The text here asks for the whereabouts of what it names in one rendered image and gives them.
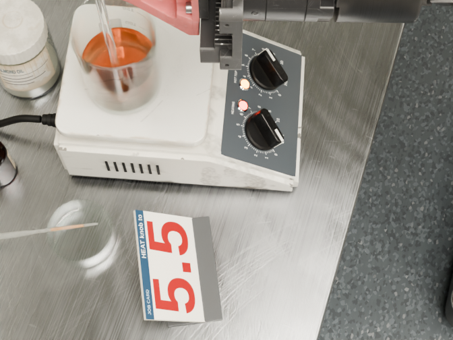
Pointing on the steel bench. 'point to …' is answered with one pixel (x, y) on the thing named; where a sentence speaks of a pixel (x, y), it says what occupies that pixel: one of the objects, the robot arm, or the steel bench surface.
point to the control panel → (294, 63)
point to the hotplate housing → (177, 152)
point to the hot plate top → (185, 69)
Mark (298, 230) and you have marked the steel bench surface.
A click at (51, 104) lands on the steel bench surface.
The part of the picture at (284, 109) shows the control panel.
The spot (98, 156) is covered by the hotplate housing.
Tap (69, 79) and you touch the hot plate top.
